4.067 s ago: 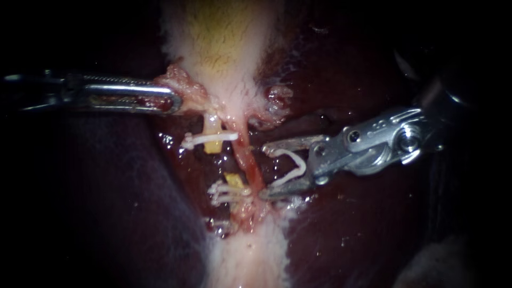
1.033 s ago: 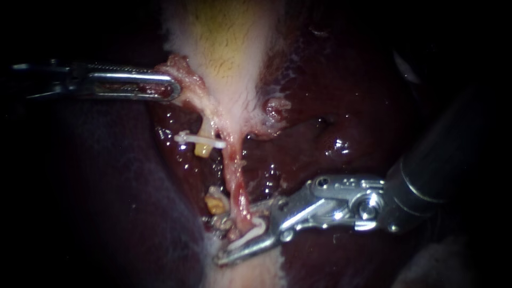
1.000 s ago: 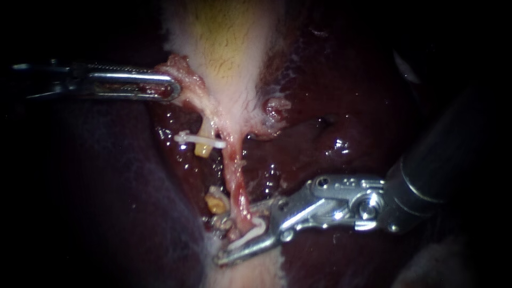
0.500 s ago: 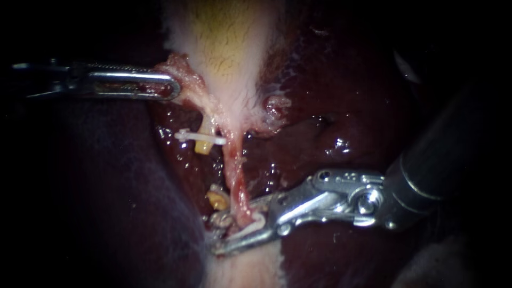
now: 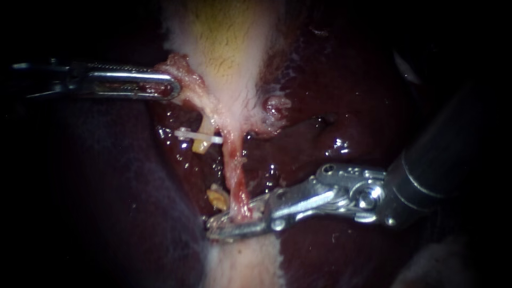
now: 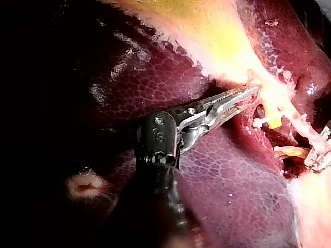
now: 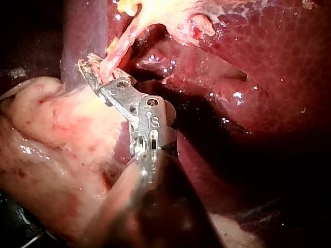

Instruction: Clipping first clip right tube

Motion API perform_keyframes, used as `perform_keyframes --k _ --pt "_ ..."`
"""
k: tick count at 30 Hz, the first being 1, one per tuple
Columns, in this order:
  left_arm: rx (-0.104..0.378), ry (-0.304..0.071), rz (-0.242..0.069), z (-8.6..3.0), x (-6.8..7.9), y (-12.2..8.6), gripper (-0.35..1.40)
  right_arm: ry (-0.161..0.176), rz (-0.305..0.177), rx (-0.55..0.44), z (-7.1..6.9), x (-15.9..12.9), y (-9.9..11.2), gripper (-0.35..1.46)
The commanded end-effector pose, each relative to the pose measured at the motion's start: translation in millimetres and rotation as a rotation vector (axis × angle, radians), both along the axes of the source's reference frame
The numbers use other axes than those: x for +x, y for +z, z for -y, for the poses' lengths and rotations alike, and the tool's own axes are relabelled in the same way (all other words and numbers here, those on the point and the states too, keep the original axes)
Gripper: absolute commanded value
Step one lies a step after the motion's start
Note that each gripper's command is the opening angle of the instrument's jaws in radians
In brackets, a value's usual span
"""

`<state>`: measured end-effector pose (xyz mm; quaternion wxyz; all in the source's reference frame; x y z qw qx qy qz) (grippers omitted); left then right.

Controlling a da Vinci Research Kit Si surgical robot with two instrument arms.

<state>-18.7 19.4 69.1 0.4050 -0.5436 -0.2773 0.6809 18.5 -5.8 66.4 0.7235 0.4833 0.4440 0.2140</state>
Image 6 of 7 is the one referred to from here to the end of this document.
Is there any gallbladder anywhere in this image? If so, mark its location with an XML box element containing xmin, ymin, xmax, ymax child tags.
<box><xmin>100</xmin><ymin>0</ymin><xmax>297</xmax><ymax>114</ymax></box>

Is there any pale fatty tissue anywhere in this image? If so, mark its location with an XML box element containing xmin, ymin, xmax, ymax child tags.
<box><xmin>64</xmin><ymin>170</ymin><xmax>111</xmax><ymax>200</ymax></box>
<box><xmin>284</xmin><ymin>169</ymin><xmax>331</xmax><ymax>248</ymax></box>

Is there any thin tube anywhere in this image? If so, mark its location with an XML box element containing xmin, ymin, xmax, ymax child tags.
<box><xmin>263</xmin><ymin>99</ymin><xmax>310</xmax><ymax>159</ymax></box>
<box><xmin>283</xmin><ymin>102</ymin><xmax>330</xmax><ymax>153</ymax></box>

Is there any white clip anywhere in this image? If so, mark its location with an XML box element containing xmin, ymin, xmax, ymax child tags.
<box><xmin>252</xmin><ymin>117</ymin><xmax>270</xmax><ymax>129</ymax></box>

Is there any right arm instrument jaw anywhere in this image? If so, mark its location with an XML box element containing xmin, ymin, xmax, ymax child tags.
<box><xmin>304</xmin><ymin>148</ymin><xmax>331</xmax><ymax>173</ymax></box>
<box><xmin>320</xmin><ymin>126</ymin><xmax>331</xmax><ymax>142</ymax></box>

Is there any left arm instrument jaw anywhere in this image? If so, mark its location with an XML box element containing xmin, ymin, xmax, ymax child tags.
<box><xmin>206</xmin><ymin>93</ymin><xmax>259</xmax><ymax>130</ymax></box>
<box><xmin>206</xmin><ymin>84</ymin><xmax>261</xmax><ymax>110</ymax></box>

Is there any dark red liver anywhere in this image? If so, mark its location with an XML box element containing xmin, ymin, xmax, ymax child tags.
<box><xmin>46</xmin><ymin>0</ymin><xmax>331</xmax><ymax>248</ymax></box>

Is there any left arm instrument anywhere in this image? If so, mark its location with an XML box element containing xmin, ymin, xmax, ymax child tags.
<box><xmin>133</xmin><ymin>99</ymin><xmax>216</xmax><ymax>171</ymax></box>

